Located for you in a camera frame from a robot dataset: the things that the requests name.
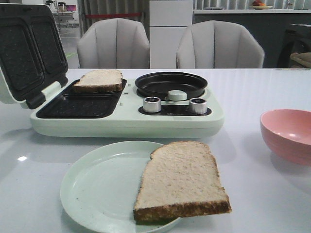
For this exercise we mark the bread slice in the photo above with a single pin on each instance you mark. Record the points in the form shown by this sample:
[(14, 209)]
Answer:
[(100, 81), (180, 180)]

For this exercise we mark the pink bowl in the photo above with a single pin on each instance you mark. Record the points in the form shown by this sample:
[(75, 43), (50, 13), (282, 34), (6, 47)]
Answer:
[(287, 133)]

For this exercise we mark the breakfast maker hinged lid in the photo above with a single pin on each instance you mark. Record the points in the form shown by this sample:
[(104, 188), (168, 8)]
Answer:
[(31, 54)]

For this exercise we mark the mint green breakfast maker base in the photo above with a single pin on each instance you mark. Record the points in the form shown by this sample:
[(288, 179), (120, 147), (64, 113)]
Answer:
[(120, 114)]

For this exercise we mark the left silver control knob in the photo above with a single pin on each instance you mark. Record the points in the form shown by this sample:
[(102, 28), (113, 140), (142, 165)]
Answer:
[(152, 104)]

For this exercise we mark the silver control knob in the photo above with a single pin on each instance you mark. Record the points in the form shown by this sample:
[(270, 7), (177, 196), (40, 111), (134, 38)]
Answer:
[(152, 104), (197, 106)]

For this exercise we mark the black round frying pan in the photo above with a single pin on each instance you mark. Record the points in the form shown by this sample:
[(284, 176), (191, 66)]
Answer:
[(160, 83)]

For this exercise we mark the right silver control knob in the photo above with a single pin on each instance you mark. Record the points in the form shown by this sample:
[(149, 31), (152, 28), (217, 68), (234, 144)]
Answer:
[(197, 106)]

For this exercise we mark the left grey upholstered chair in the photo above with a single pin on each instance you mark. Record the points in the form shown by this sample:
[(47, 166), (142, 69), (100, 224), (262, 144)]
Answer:
[(114, 43)]

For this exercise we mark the grey upholstered chair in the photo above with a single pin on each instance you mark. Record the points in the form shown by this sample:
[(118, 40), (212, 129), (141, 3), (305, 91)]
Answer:
[(218, 44), (114, 43)]

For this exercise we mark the mint green round plate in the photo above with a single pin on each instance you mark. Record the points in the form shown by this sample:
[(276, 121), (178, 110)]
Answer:
[(99, 190)]

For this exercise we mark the right grey upholstered chair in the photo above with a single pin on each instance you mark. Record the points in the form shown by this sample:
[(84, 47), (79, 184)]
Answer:
[(218, 44)]

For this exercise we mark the white cabinet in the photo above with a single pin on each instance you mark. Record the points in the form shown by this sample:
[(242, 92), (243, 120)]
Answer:
[(167, 21)]

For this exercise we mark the grey counter with white top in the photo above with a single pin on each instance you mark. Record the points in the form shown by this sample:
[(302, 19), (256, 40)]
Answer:
[(279, 32)]

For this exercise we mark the fruit plate on counter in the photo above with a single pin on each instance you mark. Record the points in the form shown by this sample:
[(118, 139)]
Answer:
[(259, 5)]

